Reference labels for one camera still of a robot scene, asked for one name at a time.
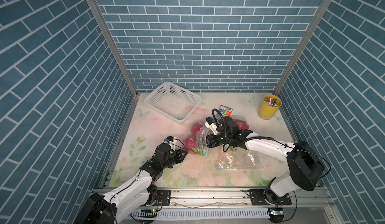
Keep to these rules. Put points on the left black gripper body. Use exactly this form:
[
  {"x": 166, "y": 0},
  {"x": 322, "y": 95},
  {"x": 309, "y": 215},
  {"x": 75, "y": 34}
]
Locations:
[{"x": 171, "y": 160}]

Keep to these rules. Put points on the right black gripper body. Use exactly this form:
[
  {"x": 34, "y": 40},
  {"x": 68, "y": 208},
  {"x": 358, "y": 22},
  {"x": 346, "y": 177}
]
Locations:
[{"x": 219, "y": 139}]

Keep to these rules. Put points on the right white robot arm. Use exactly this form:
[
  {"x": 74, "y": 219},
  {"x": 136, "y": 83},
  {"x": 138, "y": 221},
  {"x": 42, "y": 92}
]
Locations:
[{"x": 304, "y": 168}]

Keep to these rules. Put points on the clear zip-top bag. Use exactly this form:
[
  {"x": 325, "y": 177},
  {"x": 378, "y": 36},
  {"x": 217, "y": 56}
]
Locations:
[
  {"x": 203, "y": 150},
  {"x": 235, "y": 160}
]

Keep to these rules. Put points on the yellow pen cup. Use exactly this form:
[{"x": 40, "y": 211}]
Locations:
[{"x": 269, "y": 106}]

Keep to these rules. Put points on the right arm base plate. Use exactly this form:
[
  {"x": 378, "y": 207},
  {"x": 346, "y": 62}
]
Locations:
[{"x": 260, "y": 197}]

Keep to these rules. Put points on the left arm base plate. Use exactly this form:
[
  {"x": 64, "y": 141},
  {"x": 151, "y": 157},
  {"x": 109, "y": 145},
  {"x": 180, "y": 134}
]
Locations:
[{"x": 161, "y": 197}]

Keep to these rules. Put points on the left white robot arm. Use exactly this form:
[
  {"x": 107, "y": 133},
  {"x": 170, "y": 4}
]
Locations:
[{"x": 114, "y": 206}]

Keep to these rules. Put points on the aluminium mounting rail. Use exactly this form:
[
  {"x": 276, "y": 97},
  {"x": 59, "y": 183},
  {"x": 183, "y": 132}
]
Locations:
[{"x": 192, "y": 204}]

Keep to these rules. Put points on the highlighter marker pack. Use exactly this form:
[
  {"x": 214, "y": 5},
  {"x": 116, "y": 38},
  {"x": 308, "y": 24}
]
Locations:
[{"x": 225, "y": 111}]

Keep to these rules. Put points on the empty clear zip-top bag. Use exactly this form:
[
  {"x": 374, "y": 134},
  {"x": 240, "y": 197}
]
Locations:
[{"x": 235, "y": 160}]

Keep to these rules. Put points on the white plastic mesh basket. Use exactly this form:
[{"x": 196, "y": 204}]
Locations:
[{"x": 173, "y": 101}]

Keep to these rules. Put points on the pink dragon fruit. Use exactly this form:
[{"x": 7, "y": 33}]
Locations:
[
  {"x": 195, "y": 129},
  {"x": 191, "y": 143}
]

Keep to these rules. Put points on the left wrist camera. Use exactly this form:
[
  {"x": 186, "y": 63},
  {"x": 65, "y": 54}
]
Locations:
[{"x": 169, "y": 139}]

